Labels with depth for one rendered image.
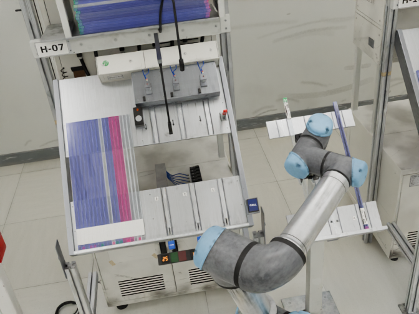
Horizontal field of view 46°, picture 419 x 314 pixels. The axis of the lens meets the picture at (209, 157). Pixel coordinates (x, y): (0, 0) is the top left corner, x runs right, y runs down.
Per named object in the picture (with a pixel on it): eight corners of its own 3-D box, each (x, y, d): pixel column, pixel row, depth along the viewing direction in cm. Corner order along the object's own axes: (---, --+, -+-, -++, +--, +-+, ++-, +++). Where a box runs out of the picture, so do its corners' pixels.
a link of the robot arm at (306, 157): (315, 170, 133) (333, 141, 138) (279, 159, 139) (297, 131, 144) (319, 187, 139) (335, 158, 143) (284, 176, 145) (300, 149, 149)
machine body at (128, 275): (247, 292, 253) (239, 196, 220) (110, 316, 249) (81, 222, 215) (226, 214, 308) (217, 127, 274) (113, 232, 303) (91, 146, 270)
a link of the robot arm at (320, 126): (301, 126, 141) (314, 106, 144) (296, 147, 150) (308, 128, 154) (327, 138, 138) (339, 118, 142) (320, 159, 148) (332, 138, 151)
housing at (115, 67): (218, 72, 211) (219, 57, 198) (103, 89, 208) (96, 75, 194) (215, 55, 213) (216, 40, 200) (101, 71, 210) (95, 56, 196)
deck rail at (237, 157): (252, 227, 194) (254, 225, 188) (247, 227, 194) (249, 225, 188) (221, 62, 212) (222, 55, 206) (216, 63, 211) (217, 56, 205)
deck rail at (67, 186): (78, 255, 189) (74, 254, 183) (73, 256, 189) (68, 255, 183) (61, 85, 207) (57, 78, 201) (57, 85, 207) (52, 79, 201)
